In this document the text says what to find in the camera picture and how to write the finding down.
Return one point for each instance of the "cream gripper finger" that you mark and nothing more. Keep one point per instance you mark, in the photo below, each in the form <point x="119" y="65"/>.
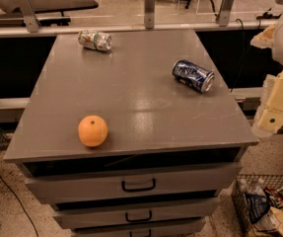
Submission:
<point x="265" y="39"/>
<point x="271" y="118"/>

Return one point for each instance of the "blue pepsi can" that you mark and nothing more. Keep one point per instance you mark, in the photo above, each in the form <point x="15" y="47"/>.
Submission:
<point x="193" y="75"/>

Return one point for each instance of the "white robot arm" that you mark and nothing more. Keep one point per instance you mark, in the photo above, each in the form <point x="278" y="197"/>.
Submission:
<point x="277" y="55"/>

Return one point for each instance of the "crushed green white can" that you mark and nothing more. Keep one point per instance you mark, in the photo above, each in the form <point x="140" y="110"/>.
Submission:
<point x="99" y="41"/>

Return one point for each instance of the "grey drawer cabinet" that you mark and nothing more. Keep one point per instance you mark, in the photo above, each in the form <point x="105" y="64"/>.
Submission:
<point x="153" y="120"/>

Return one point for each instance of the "bottom grey drawer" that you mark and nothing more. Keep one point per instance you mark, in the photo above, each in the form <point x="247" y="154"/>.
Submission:
<point x="154" y="229"/>

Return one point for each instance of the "grey drawer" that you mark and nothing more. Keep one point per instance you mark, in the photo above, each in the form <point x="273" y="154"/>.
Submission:
<point x="154" y="229"/>
<point x="144" y="182"/>
<point x="136" y="213"/>

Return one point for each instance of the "orange fruit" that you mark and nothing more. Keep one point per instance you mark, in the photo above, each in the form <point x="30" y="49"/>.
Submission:
<point x="92" y="131"/>

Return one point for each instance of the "dark bench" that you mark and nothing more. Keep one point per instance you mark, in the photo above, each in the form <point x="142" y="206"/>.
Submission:
<point x="12" y="15"/>

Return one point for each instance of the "top grey drawer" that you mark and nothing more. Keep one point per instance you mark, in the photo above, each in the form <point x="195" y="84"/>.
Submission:
<point x="144" y="182"/>

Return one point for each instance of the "middle grey drawer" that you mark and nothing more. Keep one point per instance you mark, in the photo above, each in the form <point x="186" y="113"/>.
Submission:
<point x="136" y="213"/>

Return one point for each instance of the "right metal bracket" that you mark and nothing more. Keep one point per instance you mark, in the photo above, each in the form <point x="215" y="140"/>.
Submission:
<point x="223" y="17"/>

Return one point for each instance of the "metal bracket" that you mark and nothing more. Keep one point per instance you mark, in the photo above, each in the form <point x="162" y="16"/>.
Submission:
<point x="223" y="17"/>
<point x="149" y="14"/>
<point x="31" y="22"/>

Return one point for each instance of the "wire basket with trash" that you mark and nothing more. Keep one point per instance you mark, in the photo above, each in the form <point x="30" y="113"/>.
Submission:
<point x="258" y="202"/>

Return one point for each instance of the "middle metal bracket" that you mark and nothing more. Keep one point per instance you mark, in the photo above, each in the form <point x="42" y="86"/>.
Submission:
<point x="149" y="14"/>

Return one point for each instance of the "grey metal rail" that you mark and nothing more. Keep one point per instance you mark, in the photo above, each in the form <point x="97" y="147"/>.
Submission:
<point x="198" y="27"/>

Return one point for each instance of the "left metal bracket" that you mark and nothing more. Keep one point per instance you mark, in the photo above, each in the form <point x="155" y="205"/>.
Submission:
<point x="31" y="22"/>

